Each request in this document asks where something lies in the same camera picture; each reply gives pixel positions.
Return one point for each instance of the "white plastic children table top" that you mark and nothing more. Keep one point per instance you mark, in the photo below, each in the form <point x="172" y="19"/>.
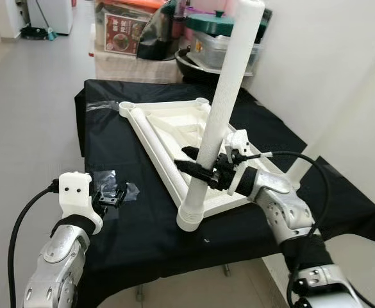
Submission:
<point x="174" y="128"/>

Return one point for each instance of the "black tablecloth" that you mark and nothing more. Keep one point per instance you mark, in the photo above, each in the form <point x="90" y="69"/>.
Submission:
<point x="142" y="247"/>

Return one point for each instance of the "clear tape strip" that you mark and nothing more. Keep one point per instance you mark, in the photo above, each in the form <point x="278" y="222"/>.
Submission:
<point x="100" y="106"/>

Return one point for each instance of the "black wok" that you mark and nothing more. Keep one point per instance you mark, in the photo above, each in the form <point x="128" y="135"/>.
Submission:
<point x="187" y="68"/>

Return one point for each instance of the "white plastic tray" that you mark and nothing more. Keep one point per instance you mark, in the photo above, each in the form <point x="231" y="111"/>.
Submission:
<point x="203" y="69"/>

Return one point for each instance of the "clear plastic container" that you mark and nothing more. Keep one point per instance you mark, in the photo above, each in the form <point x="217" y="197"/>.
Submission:
<point x="206" y="51"/>

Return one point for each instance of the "glossy black plastic bag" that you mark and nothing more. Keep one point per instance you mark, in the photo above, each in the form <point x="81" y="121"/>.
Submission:
<point x="158" y="38"/>

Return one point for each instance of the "dark green pot lid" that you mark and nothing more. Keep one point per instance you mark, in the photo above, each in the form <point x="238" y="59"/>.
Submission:
<point x="206" y="24"/>

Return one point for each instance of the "red printed food carton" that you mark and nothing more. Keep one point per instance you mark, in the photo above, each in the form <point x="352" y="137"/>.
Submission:
<point x="126" y="35"/>

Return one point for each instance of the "pink board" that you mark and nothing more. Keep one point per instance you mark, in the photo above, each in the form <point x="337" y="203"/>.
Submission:
<point x="203" y="5"/>

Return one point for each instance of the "clear storage box orange lid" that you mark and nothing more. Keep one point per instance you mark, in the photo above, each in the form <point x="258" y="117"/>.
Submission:
<point x="142" y="4"/>

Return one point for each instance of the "black dustpan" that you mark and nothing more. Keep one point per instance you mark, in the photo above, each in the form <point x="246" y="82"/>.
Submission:
<point x="36" y="33"/>

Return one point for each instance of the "white kitchen appliance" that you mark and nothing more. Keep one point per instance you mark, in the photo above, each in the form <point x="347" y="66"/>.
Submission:
<point x="52" y="16"/>

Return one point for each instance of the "thin black broom stick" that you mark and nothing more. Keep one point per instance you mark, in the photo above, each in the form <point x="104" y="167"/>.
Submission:
<point x="40" y="13"/>

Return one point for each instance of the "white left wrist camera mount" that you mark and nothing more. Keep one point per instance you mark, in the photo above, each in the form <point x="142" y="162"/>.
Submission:
<point x="75" y="192"/>

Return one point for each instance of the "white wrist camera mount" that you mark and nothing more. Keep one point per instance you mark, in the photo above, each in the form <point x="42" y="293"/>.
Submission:
<point x="75" y="192"/>
<point x="238" y="142"/>

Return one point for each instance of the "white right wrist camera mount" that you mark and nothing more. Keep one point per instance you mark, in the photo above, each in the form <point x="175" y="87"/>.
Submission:
<point x="238" y="142"/>

